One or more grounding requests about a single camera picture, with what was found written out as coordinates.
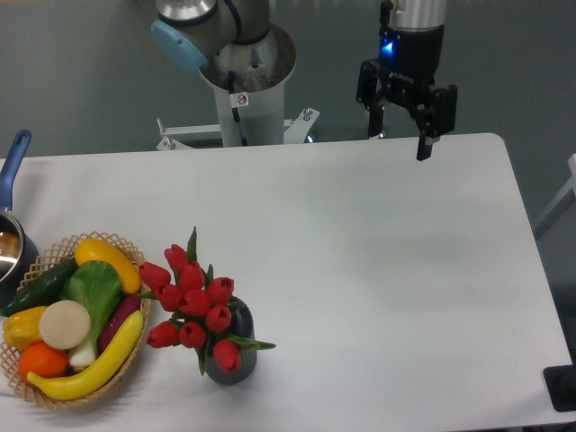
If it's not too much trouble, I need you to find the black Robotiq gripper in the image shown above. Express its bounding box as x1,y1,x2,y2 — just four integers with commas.
355,24,458,161

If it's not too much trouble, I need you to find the red tulip bouquet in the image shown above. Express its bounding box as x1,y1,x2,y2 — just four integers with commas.
139,229,275,375

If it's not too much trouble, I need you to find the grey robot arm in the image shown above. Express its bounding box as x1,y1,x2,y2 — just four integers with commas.
151,1,458,160

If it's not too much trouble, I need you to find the dark grey ribbed vase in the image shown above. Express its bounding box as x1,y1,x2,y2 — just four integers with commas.
204,305,257,385

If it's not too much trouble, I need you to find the black device at edge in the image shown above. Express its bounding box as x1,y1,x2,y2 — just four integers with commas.
543,364,575,412

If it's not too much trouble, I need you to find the purple sweet potato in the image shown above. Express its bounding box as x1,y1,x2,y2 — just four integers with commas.
98,294,140,353

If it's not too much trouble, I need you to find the yellow squash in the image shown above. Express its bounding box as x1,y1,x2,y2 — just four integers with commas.
75,238,142,294

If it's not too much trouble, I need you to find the green bok choy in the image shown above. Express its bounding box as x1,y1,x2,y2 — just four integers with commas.
60,261,122,371

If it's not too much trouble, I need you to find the woven wicker basket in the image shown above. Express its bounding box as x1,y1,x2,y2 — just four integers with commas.
1,231,146,410

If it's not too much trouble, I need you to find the green cucumber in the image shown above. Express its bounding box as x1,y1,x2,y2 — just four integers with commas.
1,259,78,317

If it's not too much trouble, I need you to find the beige round disc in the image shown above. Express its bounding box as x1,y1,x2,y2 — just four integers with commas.
39,300,91,350

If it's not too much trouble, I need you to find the yellow banana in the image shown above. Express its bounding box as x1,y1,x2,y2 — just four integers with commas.
27,310,144,401

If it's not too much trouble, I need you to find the yellow bell pepper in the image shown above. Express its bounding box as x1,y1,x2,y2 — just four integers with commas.
3,306,48,351

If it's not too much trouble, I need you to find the orange fruit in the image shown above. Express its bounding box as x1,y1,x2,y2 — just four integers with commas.
18,342,68,383

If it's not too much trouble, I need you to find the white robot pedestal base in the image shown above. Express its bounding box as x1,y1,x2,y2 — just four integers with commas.
157,23,320,150

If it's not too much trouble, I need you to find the white frame at right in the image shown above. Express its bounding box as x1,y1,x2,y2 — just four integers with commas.
533,154,575,241

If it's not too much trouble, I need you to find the blue handled saucepan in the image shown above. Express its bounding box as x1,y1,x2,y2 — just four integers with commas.
1,130,38,307

